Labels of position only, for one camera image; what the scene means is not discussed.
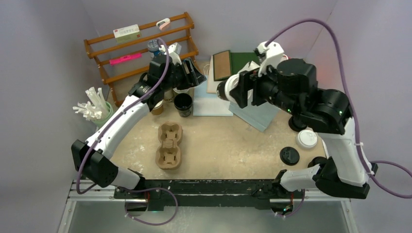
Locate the pink highlighter marker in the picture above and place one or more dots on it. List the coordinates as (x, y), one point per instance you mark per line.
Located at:
(125, 58)

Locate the green paper bag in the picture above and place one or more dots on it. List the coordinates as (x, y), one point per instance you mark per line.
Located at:
(227, 63)

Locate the black paper coffee cup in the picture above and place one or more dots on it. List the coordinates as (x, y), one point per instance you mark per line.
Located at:
(183, 103)

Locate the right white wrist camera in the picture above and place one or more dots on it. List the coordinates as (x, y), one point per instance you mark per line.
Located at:
(269, 54)

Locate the white pink clip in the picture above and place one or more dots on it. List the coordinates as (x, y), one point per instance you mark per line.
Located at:
(164, 24)

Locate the black coffee cup lid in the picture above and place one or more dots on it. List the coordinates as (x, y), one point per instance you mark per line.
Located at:
(290, 156)

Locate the blue white jar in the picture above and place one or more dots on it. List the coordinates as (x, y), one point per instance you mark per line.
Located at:
(153, 48)

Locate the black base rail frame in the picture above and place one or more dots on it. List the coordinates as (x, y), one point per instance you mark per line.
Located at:
(261, 194)

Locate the cream kraft paper bag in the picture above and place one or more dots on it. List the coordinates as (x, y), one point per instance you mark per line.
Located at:
(211, 83)

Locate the white wrapped straws bundle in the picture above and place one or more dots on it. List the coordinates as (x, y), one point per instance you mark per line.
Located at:
(94, 109)

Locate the black cup lid stack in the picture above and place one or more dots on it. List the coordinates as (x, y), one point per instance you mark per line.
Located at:
(296, 124)

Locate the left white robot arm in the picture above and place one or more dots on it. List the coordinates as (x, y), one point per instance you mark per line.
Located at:
(92, 157)

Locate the white cup lid stack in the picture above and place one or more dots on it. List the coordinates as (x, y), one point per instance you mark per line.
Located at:
(306, 139)

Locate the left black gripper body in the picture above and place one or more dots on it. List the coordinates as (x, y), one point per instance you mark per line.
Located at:
(178, 79)

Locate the white plastic cup lid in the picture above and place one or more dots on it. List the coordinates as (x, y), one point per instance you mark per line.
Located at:
(230, 84)

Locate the back left paper cup stack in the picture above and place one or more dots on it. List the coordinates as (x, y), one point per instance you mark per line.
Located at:
(169, 96)

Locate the wooden shelf rack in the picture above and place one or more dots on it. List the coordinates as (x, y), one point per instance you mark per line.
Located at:
(180, 32)

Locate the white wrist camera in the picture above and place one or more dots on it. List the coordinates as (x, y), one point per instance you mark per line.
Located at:
(174, 52)
(269, 54)

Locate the white green box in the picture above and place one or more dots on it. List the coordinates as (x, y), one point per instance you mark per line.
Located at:
(127, 34)

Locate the brown pulp cup carrier stack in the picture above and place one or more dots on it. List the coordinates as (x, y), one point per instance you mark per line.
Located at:
(168, 154)

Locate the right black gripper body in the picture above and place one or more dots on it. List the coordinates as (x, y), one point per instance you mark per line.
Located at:
(266, 90)

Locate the green straw holder cup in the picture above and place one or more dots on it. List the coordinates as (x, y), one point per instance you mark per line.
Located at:
(100, 122)

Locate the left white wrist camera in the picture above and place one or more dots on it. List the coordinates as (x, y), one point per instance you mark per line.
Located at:
(174, 52)

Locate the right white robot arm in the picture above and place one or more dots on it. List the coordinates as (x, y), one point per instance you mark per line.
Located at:
(292, 87)

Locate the light blue paper bag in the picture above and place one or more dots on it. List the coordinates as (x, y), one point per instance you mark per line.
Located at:
(259, 117)

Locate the back right paper cup stack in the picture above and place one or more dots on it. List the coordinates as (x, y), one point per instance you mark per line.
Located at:
(177, 91)

